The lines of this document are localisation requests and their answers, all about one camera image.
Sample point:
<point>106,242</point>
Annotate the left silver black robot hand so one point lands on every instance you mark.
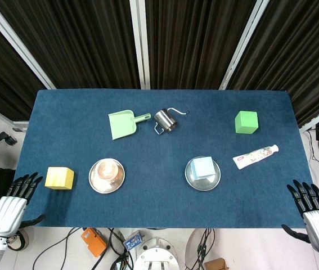
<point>6,215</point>

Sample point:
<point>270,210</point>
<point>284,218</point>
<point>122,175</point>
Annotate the brown round object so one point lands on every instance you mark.
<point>107,168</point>

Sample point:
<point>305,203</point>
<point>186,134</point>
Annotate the light blue block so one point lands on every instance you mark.
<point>202,168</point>

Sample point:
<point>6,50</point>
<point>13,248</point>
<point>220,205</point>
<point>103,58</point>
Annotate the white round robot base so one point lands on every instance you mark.
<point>156,257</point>

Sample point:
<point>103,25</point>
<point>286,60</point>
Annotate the yellow cube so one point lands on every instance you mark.
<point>59,177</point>

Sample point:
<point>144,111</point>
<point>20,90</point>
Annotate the round steel plate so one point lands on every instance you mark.
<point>98,186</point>
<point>204,186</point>

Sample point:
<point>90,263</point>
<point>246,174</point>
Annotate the green cube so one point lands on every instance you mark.
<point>246,122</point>

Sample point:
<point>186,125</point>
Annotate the orange handheld device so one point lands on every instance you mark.
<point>94,242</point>

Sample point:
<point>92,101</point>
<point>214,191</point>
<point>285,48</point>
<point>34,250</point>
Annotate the white toothpaste tube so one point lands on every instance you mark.
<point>253,156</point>

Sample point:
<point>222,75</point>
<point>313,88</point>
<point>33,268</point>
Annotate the brown cardboard piece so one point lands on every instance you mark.
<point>216,265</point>

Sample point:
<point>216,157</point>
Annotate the round silver floor disc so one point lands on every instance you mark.
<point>193,250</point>

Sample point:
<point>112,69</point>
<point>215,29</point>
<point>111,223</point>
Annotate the small blue printed box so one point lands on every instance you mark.
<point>133,241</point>

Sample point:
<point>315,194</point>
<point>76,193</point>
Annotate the black pleated curtain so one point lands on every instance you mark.
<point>302,56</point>
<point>77,42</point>
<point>190,42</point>
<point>1,84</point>

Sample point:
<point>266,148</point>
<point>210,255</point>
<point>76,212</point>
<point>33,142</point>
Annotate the green plastic dustpan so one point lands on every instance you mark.
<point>122,125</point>

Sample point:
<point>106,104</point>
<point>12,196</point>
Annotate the blue felt table cloth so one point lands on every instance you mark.
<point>153,202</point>

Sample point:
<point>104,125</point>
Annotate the steel gooseneck pitcher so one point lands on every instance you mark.
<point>165,119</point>

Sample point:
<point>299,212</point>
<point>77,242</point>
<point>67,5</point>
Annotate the white frame post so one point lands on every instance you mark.
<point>245,42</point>
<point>139,42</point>
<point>21,49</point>

